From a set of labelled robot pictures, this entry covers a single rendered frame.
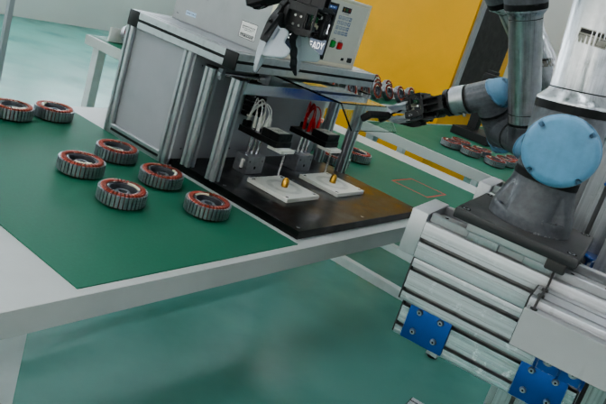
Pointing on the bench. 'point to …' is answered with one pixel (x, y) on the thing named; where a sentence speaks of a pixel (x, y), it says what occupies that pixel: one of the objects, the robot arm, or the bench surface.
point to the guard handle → (376, 115)
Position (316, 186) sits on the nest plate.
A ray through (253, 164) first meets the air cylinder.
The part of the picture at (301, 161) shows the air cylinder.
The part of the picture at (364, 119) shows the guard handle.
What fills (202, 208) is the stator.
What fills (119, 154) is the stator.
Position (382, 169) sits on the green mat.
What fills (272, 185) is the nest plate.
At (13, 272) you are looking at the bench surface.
